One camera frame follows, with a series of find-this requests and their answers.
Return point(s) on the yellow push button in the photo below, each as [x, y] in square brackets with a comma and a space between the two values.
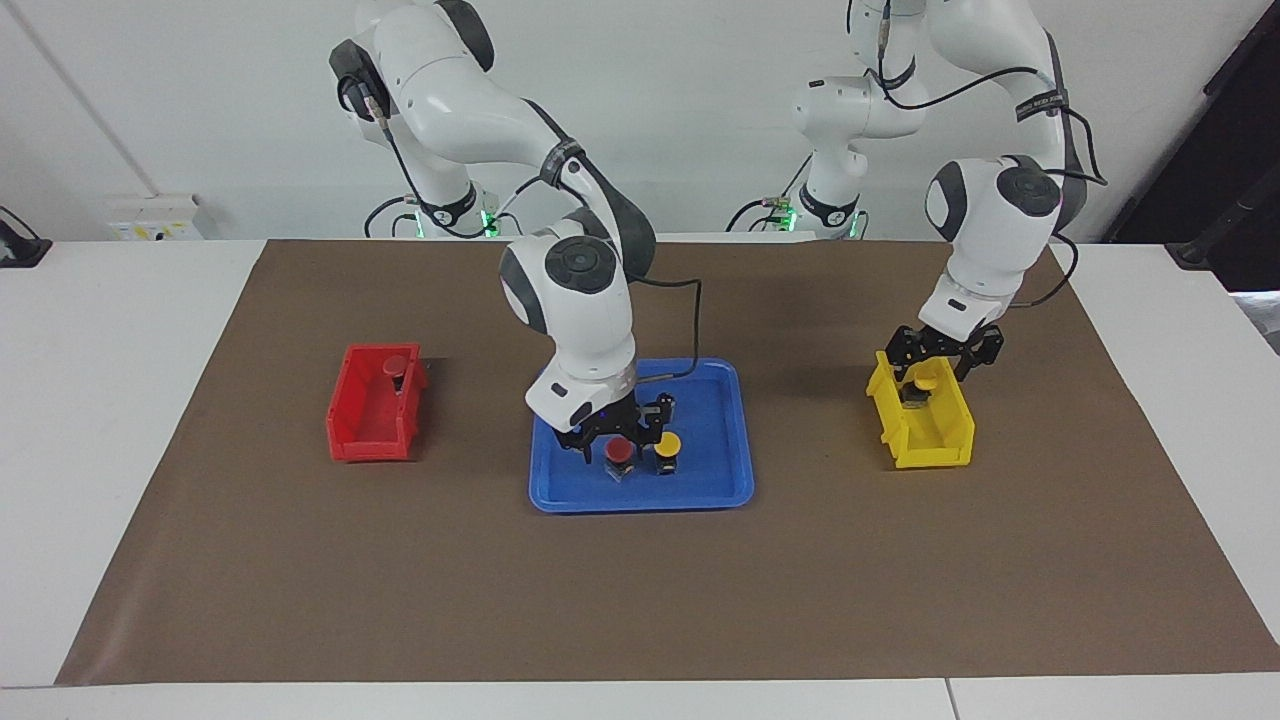
[926, 384]
[668, 441]

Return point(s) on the yellow plastic storage bin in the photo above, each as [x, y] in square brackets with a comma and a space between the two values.
[935, 440]

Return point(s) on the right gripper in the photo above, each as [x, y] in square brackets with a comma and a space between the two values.
[575, 395]

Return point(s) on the red push button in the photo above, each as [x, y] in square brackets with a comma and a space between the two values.
[619, 450]
[397, 363]

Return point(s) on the black stand base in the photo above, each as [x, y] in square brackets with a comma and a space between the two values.
[20, 250]

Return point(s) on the grey metal object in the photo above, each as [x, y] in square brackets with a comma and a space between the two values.
[1262, 315]

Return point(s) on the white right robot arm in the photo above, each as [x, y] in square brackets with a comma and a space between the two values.
[580, 300]

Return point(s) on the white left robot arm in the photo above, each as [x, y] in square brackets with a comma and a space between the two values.
[990, 230]

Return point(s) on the white wall socket box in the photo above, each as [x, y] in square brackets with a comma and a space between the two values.
[150, 215]

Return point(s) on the dark equipment frame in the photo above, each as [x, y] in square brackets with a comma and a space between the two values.
[1230, 150]

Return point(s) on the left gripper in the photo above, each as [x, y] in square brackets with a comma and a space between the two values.
[960, 312]

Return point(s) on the brown paper table mat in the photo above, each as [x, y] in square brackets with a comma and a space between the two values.
[400, 580]

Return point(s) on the red plastic storage bin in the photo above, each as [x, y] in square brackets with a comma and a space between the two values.
[365, 425]

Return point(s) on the blue plastic tray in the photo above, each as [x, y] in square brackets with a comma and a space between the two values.
[715, 470]

